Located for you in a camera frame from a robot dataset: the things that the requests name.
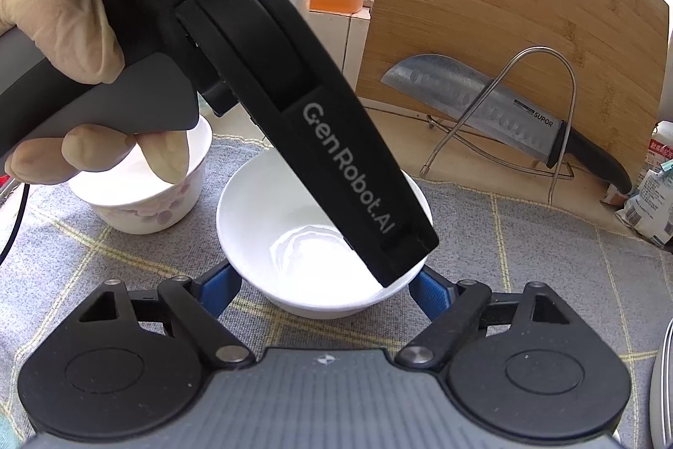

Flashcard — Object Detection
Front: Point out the white bowl pink flower print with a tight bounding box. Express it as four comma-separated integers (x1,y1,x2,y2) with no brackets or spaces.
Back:
67,115,212,235
217,149,435,319

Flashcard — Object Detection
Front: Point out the red-print plastic bag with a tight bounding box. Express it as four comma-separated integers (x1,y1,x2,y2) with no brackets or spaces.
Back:
644,120,673,176

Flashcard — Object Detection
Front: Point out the metal wire rack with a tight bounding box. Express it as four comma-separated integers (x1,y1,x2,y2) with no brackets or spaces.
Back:
421,48,579,207

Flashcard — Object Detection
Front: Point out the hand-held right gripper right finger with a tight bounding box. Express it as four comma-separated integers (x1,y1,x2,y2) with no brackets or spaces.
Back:
395,267,574,370

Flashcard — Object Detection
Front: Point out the black cable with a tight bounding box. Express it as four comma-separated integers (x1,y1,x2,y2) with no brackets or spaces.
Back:
0,183,28,266

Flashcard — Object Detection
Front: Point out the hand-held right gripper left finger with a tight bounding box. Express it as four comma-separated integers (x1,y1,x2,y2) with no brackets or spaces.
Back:
79,262,254,372

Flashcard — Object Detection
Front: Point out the blue-grey checked towel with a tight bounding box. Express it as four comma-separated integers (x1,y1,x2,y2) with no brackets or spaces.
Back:
0,138,673,429

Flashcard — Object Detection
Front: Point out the black-handled kitchen knife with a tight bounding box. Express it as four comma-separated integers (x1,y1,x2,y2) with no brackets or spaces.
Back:
381,53,634,195

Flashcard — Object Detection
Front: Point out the white plastic bag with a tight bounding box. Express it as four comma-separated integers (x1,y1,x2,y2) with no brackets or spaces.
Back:
615,165,673,247

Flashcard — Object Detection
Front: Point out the person's left hand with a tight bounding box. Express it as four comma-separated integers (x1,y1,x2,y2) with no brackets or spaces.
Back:
0,0,191,183

